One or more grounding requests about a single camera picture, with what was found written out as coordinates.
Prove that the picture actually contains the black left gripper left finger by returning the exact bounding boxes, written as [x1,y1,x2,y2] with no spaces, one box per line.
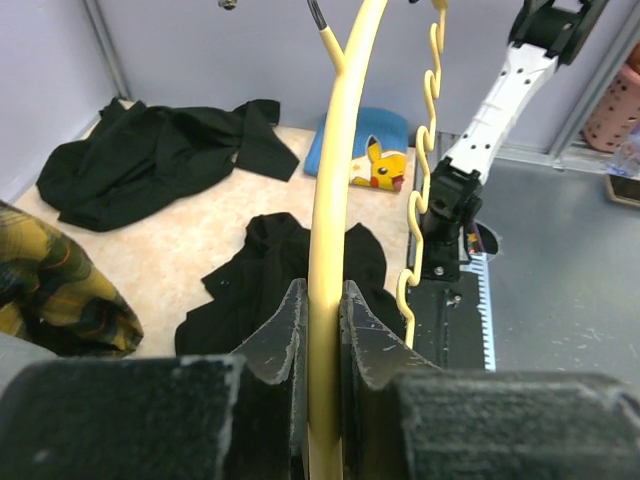
[1,280,308,479]

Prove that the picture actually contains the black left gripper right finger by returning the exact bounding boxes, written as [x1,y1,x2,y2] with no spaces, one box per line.
[340,281,639,479]

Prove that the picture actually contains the yellow hanger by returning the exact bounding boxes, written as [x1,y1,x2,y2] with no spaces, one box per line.
[307,0,448,479]

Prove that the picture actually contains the black shirt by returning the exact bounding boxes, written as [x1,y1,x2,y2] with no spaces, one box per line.
[36,99,299,232]
[174,212,405,355]

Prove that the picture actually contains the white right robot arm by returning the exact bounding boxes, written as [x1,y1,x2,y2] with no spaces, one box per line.
[416,1,606,282]

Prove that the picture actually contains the yellow plaid shirt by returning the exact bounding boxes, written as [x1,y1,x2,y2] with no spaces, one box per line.
[1,202,144,357]

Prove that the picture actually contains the grey shirt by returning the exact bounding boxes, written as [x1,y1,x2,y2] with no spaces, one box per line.
[0,333,59,394]

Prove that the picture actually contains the blue pikachu cloth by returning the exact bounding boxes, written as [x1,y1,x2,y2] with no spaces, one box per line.
[303,105,408,194]

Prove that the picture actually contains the pink perforated basket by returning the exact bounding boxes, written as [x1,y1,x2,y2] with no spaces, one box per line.
[582,64,639,153]

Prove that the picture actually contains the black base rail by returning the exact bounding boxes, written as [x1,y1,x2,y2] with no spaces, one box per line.
[407,253,496,372]

